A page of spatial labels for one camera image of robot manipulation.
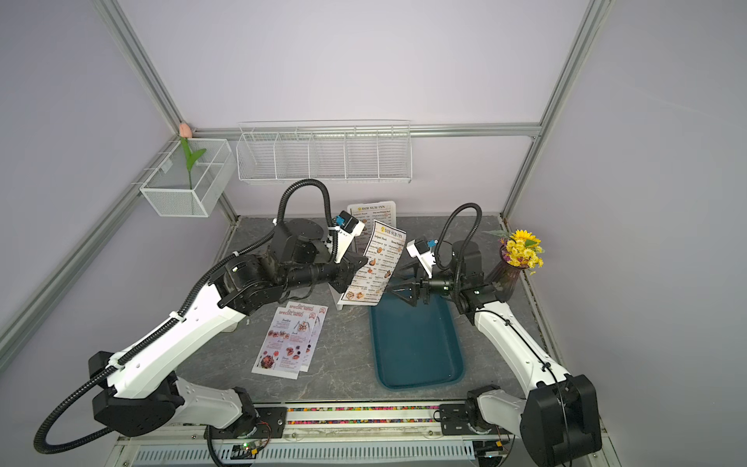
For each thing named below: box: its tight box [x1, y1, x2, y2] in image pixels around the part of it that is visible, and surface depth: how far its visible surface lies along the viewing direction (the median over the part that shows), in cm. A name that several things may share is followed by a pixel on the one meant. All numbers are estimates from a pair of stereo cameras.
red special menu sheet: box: [284, 300, 328, 372], surface depth 93 cm
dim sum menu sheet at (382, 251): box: [342, 218, 407, 302], surface depth 69 cm
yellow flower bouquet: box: [483, 228, 545, 276], surface depth 80 cm
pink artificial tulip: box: [178, 122, 207, 190], surface depth 92 cm
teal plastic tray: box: [370, 288, 464, 391], surface depth 84 cm
